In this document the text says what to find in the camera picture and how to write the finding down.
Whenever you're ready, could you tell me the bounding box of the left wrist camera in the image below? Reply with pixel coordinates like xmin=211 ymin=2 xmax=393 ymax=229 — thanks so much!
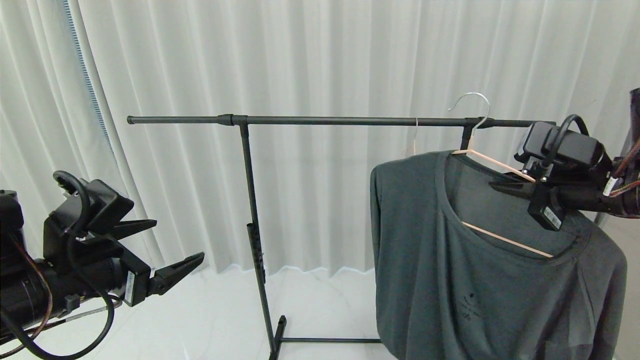
xmin=42 ymin=179 xmax=135 ymax=261

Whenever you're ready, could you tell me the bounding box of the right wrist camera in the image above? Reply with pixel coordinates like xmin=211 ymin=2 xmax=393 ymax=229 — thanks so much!
xmin=514 ymin=121 xmax=613 ymax=181

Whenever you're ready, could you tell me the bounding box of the dark grey sleeveless top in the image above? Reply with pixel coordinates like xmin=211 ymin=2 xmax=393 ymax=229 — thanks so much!
xmin=370 ymin=150 xmax=628 ymax=360

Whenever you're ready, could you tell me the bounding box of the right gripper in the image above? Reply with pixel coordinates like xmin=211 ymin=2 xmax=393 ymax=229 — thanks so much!
xmin=489 ymin=172 xmax=626 ymax=232

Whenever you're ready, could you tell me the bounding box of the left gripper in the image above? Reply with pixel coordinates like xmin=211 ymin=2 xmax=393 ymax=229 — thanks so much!
xmin=35 ymin=219 xmax=205 ymax=316

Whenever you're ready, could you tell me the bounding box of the black cable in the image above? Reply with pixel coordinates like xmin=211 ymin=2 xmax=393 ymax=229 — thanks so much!
xmin=0 ymin=171 xmax=117 ymax=360
xmin=542 ymin=114 xmax=591 ymax=168

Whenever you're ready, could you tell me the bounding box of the black clothes rack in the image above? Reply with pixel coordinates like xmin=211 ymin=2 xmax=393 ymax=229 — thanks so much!
xmin=126 ymin=114 xmax=557 ymax=360

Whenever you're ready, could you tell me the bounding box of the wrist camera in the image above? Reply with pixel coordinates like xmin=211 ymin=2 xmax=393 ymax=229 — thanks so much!
xmin=514 ymin=121 xmax=613 ymax=181
xmin=42 ymin=179 xmax=135 ymax=261

